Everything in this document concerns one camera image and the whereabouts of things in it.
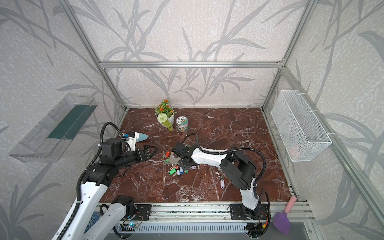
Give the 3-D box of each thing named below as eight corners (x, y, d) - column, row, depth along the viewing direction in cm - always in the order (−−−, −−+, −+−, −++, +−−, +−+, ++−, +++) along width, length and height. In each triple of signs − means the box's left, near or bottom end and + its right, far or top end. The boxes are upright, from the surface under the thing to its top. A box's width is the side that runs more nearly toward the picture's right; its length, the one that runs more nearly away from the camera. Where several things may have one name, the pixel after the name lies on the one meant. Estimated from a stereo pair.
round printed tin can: (176, 132, 107) (175, 125, 101) (178, 123, 112) (176, 116, 106) (187, 132, 107) (187, 125, 101) (188, 123, 112) (187, 116, 106)
